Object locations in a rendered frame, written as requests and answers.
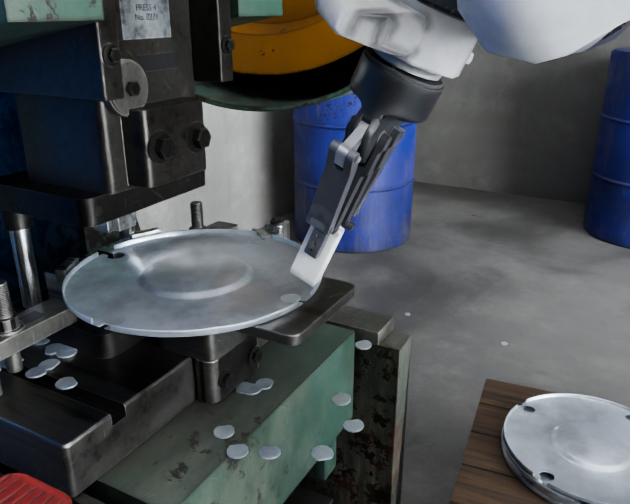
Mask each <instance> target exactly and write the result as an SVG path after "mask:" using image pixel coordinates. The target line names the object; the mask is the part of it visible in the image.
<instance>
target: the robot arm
mask: <svg viewBox="0 0 630 504"><path fill-rule="evenodd" d="M315 8H316V10H317V11H318V13H319V14H320V15H321V16H322V18H323V19H324V20H325V21H326V23H327V24H328V25H329V26H330V27H331V29H332V30H333V31H334V32H335V34H337V35H340V36H342V37H345V38H347V39H350V40H353V41H355V42H358V43H360V44H363V45H365V46H368V48H366V49H364V50H363V53H362V55H361V57H360V59H359V62H358V64H357V66H356V69H355V71H354V73H353V75H352V78H351V80H350V88H351V90H352V92H353V93H354V94H355V96H357V97H358V98H359V100H360V102H361V109H359V111H358V112H357V114H356V115H353V116H352V117H351V118H350V120H349V122H348V124H347V126H346V128H345V137H344V139H343V141H342V142H340V141H338V140H337V139H334V140H333V141H332V142H331V143H330V145H329V148H328V153H327V161H326V164H325V167H324V170H323V173H322V176H321V179H320V182H319V185H318V187H317V190H316V193H315V196H314V199H313V202H312V205H311V208H310V211H309V213H308V214H306V218H307V219H306V222H307V223H309V224H310V225H311V226H310V228H309V230H308V232H307V234H306V236H305V239H304V241H303V243H302V245H301V247H300V250H299V252H298V254H297V256H296V258H295V260H294V263H293V265H292V267H291V269H290V272H291V273H292V274H294V275H295V276H297V277H298V278H300V279H301V280H303V281H304V282H306V283H307V284H309V285H310V286H312V287H314V286H315V285H316V284H317V283H318V282H319V281H320V279H321V277H322V275H323V273H324V271H325V269H326V267H327V265H328V263H329V261H330V259H331V257H332V255H333V253H334V251H335V249H336V247H337V245H338V243H339V241H340V239H341V237H342V235H343V233H344V231H345V230H344V228H343V227H345V228H346V229H348V230H349V231H352V229H353V228H354V227H355V225H356V224H355V223H353V222H352V221H350V219H351V217H352V216H356V215H357V214H358V213H359V211H360V208H361V206H362V205H363V203H364V201H365V199H366V198H367V196H368V194H369V192H370V191H371V189H372V187H373V185H374V184H375V182H376V180H377V178H378V177H379V175H380V173H381V171H382V170H383V168H384V166H385V164H386V163H387V161H388V159H389V157H390V156H391V154H392V152H393V151H394V149H395V148H396V146H397V145H398V143H399V142H400V140H401V139H402V138H403V137H404V135H405V134H404V133H405V130H404V129H402V128H401V127H400V126H401V124H402V123H403V122H408V123H422V122H424V121H426V120H427V119H428V118H429V116H430V114H431V112H432V110H433V108H434V106H435V104H436V102H437V100H438V98H439V96H440V95H441V93H442V91H443V89H444V86H443V81H442V79H441V77H442V76H445V77H448V78H455V77H458V76H459V75H460V73H461V71H462V69H463V67H464V66H465V64H470V62H471V61H472V59H473V56H474V54H473V53H472V51H473V49H474V47H475V45H476V43H477V41H479V43H480V44H481V46H482V47H483V49H484V50H485V52H487V53H491V54H495V55H499V56H504V57H508V58H512V59H516V60H521V61H525V62H529V63H533V64H537V63H541V62H545V61H549V60H552V59H556V58H560V57H564V56H567V55H570V54H576V53H582V52H586V51H587V50H590V49H592V48H595V47H598V46H600V45H603V44H605V43H608V42H611V41H613V40H615V39H616V38H617V37H618V36H619V35H620V34H621V33H622V32H623V31H624V30H625V29H626V28H627V27H629V26H630V0H315ZM341 226H343V227H341Z"/></svg>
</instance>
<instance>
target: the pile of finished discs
mask: <svg viewBox="0 0 630 504"><path fill-rule="evenodd" d="M522 404H523V405H519V406H518V404H517V405H515V406H514V407H513V408H512V409H511V410H510V411H509V413H508V414H507V416H506V418H505V421H504V426H503V428H502V436H501V445H502V451H503V455H504V457H505V460H506V462H507V464H508V465H509V467H510V468H511V470H512V471H513V473H514V474H515V475H516V476H517V477H518V478H519V479H520V480H521V481H522V482H523V483H524V484H525V485H526V486H527V487H528V488H530V489H531V490H532V491H533V492H535V493H536V494H538V495H539V496H541V497H542V498H544V499H545V500H547V501H549V502H551V503H553V504H630V408H628V407H625V406H623V405H620V404H618V403H615V402H612V401H608V400H605V399H601V398H597V397H592V396H587V395H580V394H570V393H553V394H544V395H539V396H535V397H531V398H528V399H526V401H525V402H524V403H522Z"/></svg>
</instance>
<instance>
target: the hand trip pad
mask: <svg viewBox="0 0 630 504"><path fill-rule="evenodd" d="M0 504H72V501H71V498H70V497H69V496H68V495H67V494H66V493H64V492H62V491H60V490H58V489H56V488H54V487H52V486H50V485H48V484H46V483H44V482H42V481H40V480H38V479H36V478H34V477H32V476H30V475H28V474H24V473H11V474H10V473H7V474H6V475H4V476H2V477H0Z"/></svg>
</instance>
